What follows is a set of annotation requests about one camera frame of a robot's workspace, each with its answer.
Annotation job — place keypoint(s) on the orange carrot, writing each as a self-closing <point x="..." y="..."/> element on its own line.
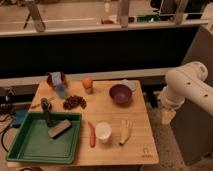
<point x="92" y="135"/>

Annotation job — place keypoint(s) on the dark grape bunch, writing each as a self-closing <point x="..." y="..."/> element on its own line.
<point x="73" y="102"/>

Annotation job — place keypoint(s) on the small wooden cup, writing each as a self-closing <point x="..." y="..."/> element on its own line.
<point x="89" y="90"/>

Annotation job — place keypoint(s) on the yellow banana peel toy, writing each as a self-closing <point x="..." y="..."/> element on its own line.
<point x="126" y="127"/>

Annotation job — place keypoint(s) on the light grey towel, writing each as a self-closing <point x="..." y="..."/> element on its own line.
<point x="129" y="84"/>

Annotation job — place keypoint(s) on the blue box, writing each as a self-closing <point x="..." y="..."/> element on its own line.
<point x="18" y="117"/>

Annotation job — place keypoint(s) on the white plastic cup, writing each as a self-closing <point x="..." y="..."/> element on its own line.
<point x="103" y="132"/>

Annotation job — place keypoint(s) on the green plastic tray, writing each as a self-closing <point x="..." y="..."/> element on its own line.
<point x="33" y="144"/>

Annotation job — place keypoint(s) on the purple bowl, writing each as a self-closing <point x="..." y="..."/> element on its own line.
<point x="120" y="94"/>

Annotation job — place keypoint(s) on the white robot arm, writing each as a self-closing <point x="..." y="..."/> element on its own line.
<point x="185" y="82"/>

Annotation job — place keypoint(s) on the black handled brush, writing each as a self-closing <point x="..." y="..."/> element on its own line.
<point x="46" y="107"/>

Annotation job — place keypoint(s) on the orange fruit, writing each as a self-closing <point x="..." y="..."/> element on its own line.
<point x="87" y="83"/>

